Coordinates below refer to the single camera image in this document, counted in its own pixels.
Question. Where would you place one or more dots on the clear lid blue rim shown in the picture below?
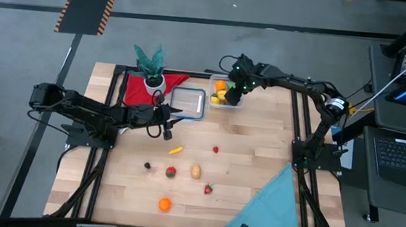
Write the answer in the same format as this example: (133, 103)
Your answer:
(187, 105)

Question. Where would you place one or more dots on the black laptop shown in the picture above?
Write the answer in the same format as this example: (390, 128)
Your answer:
(402, 158)

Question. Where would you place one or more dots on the yellow toy lemon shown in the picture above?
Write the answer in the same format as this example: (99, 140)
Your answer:
(214, 100)

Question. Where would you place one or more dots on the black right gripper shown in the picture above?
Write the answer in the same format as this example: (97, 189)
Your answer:
(244, 75)

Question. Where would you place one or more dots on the dark brown toy berry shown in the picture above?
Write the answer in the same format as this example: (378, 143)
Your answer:
(147, 165)

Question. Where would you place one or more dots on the small red toy strawberry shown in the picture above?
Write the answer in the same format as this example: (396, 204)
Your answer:
(215, 149)

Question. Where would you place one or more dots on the laptop computer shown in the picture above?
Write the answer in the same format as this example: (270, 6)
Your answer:
(392, 201)

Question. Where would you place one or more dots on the large red toy strawberry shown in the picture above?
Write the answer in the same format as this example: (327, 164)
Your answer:
(208, 189)

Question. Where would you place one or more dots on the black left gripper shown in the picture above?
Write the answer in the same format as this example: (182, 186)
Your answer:
(145, 114)

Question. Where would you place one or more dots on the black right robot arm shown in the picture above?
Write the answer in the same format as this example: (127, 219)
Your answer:
(299, 84)

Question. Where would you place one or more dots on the clear plastic tupperware container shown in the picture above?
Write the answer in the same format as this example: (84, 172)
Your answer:
(216, 77)

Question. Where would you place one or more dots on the black hazard striped floor mat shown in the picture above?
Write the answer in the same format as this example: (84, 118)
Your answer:
(88, 3)

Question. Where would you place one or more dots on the green plant white pot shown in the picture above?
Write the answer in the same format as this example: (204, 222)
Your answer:
(150, 64)

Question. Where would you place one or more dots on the white rod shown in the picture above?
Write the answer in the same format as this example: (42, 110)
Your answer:
(390, 84)

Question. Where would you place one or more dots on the teal cloth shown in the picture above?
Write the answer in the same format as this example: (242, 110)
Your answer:
(271, 209)

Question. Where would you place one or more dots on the red cloth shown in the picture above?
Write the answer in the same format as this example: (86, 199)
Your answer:
(135, 92)

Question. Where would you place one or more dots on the orange toy fruit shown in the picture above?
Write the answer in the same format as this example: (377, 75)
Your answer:
(220, 86)
(164, 204)

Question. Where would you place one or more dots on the yellow toy banana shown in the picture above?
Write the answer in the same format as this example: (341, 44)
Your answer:
(175, 150)

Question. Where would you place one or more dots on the yellow toy pepper green stem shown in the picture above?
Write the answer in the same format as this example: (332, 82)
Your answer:
(222, 94)

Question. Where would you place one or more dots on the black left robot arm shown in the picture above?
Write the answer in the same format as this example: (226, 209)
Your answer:
(80, 107)

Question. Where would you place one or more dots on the black aluminium table frame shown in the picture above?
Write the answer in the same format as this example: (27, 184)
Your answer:
(120, 69)

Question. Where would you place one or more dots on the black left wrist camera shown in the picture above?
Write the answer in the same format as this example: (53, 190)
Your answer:
(168, 130)

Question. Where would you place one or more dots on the tan toy potato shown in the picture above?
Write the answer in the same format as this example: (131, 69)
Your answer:
(196, 171)

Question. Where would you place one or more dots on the red toy tomato green top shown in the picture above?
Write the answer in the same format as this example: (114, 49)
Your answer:
(171, 172)

